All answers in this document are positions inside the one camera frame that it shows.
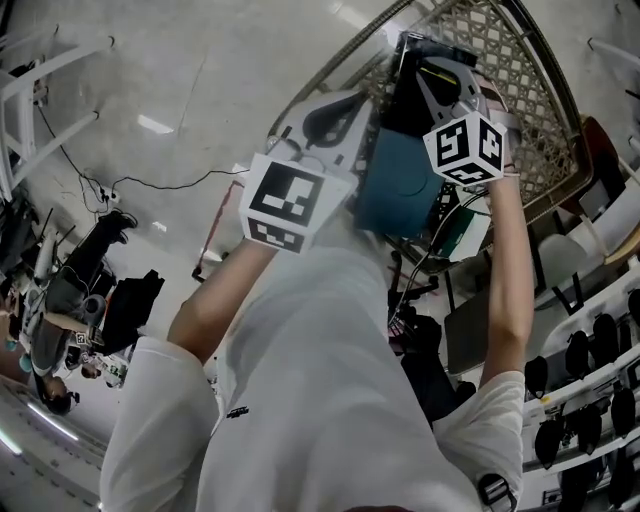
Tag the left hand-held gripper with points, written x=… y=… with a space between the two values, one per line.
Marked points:
x=295 y=192

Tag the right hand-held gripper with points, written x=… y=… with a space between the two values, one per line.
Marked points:
x=467 y=147

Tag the teal box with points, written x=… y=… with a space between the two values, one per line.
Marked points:
x=400 y=185

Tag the person's left forearm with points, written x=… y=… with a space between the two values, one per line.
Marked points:
x=225 y=295

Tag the person's right forearm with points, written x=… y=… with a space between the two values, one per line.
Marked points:
x=507 y=280

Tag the woven lattice table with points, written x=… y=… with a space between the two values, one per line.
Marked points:
x=530 y=100

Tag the green and white carton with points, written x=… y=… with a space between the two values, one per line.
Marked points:
x=462 y=235

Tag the white plastic chair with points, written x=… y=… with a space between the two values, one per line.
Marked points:
x=560 y=265

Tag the grey chair seat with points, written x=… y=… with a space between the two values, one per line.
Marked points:
x=467 y=330

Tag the white power strip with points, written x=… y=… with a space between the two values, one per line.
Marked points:
x=110 y=196

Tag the person's white shirt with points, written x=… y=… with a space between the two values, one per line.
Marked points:
x=310 y=390

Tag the black bag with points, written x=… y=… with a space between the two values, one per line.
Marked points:
x=132 y=310

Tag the white shelf unit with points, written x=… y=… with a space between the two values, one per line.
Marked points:
x=565 y=400

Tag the white metal rack frame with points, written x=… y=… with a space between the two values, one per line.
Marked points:
x=30 y=85

